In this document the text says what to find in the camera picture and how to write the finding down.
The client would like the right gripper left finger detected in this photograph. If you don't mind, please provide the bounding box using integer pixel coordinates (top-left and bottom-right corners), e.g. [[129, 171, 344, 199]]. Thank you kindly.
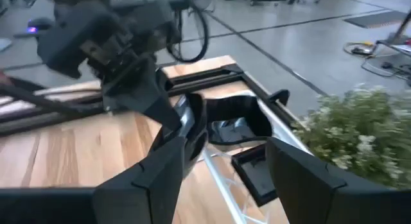
[[92, 135, 188, 224]]

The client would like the device with purple light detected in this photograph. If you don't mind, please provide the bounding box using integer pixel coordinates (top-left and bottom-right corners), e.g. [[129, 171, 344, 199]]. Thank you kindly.
[[14, 17, 55, 39]]

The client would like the dark floor mat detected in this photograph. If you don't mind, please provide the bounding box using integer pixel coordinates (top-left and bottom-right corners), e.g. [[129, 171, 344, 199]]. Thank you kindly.
[[343, 10, 408, 29]]

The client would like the green potted plant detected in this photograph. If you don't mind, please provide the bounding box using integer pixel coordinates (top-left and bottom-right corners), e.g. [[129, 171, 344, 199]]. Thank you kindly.
[[292, 84, 411, 189]]

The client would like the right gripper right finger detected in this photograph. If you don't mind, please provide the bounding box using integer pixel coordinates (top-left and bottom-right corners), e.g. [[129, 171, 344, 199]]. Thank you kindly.
[[265, 137, 347, 224]]

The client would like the black wavy square plate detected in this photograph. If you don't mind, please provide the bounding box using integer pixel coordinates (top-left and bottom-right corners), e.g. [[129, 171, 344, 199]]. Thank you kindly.
[[150, 92, 210, 180], [205, 94, 274, 146]]

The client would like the small black square plate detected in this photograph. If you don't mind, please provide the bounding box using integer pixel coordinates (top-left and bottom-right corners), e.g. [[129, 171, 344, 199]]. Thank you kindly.
[[231, 143, 279, 207]]

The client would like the white lattice raised rack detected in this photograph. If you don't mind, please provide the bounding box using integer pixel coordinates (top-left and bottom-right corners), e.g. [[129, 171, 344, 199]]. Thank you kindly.
[[179, 89, 312, 224]]

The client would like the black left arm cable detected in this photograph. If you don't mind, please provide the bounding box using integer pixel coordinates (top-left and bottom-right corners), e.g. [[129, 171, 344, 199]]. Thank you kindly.
[[166, 0, 210, 64]]

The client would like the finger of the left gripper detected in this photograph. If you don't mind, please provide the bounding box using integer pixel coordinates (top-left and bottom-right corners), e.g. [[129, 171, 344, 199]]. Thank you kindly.
[[102, 55, 182, 132]]

